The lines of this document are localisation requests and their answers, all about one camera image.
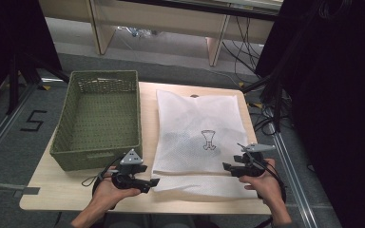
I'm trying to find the green woven basket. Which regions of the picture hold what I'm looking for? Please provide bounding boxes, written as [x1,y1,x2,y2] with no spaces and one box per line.
[48,69,143,172]

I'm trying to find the metal floor rail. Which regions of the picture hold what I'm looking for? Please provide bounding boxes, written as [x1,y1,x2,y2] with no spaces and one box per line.
[265,107,319,228]
[0,82,40,173]

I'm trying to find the thin black strap loop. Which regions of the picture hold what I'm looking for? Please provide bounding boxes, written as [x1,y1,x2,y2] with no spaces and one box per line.
[81,175,102,187]

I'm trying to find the black metal stand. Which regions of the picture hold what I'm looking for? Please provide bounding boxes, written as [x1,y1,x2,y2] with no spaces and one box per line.
[241,56,295,134]

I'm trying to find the hand-held gripper black cable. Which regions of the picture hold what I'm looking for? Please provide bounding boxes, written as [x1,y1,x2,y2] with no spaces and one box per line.
[256,159,288,228]
[91,156,125,198]

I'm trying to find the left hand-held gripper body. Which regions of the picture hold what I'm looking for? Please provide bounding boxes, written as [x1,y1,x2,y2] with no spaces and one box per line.
[110,148,149,192]

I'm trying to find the clear plastic clutter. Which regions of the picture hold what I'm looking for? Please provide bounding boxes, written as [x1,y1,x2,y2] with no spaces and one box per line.
[117,26,159,38]

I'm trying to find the black hanging desk cables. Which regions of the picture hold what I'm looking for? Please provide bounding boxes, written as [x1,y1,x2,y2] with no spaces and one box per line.
[221,15,268,84]

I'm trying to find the white mesh laundry bag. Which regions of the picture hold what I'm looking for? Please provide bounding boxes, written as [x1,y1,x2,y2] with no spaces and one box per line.
[150,89,259,200]

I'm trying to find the black floor cables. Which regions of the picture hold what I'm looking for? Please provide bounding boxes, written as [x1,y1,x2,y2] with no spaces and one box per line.
[246,94,297,138]

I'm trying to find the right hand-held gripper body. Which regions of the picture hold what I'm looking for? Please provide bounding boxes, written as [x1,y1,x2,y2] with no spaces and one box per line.
[232,142,277,179]

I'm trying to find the black tripod stand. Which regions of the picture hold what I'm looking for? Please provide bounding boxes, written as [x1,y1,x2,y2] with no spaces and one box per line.
[5,51,73,116]

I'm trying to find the left hand-held gripper black cable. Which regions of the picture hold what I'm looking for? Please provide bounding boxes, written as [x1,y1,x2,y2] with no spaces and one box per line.
[91,156,125,198]

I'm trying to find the grey floor strip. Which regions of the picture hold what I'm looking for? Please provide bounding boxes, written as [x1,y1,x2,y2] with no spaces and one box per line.
[0,180,41,200]

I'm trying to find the right hand-held gripper black cable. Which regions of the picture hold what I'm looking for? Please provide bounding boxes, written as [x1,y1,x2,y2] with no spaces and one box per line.
[256,159,288,228]

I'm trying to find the person's right hand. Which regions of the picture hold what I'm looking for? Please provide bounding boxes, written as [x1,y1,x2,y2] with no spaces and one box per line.
[239,158,283,204]

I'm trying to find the black curtain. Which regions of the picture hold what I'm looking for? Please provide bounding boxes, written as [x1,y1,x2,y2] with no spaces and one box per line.
[255,0,365,228]
[0,0,63,107]

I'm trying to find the person's left hand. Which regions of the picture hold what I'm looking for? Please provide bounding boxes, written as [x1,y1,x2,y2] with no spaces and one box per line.
[90,172,143,212]

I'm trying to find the light wooden desk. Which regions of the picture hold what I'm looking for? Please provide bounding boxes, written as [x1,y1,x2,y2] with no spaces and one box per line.
[37,0,283,67]

